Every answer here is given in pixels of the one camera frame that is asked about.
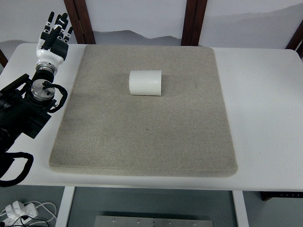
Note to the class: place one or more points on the middle brown wooden frame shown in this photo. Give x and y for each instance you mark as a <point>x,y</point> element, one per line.
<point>193,22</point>

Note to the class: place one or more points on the left brown wooden frame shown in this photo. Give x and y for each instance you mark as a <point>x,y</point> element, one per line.
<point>80,21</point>

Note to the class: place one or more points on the metal base plate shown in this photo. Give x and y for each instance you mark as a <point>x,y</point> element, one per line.
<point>119,221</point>

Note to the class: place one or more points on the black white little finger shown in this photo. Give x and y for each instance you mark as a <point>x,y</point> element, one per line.
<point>47,28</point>

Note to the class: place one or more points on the white ribbed cup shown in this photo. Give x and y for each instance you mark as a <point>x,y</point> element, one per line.
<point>145,82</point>

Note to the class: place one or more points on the white table leg frame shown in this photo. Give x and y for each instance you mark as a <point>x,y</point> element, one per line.
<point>69,191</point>

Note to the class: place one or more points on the brown wooden frame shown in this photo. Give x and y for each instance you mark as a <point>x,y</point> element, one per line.
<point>296,42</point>
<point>80,21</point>
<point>193,22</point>

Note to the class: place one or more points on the right brown wooden frame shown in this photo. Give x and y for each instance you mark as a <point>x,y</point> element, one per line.
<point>296,42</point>

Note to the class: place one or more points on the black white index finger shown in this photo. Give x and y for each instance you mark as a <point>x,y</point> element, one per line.
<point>68,35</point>

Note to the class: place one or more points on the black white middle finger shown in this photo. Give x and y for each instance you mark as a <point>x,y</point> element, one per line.
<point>64,21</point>

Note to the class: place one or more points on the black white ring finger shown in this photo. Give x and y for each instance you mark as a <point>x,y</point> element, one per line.
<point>58,21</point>

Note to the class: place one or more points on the grey felt mat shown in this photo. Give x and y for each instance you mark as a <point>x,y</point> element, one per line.
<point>107,131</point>

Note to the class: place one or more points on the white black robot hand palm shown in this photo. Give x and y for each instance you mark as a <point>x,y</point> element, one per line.
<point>57,53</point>

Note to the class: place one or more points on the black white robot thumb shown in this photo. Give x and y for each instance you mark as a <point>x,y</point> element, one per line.
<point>50,38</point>

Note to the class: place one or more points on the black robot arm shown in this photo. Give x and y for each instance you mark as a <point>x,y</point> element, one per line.
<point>26,103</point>

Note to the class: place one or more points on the white power strip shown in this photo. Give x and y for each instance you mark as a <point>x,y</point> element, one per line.
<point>18,213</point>

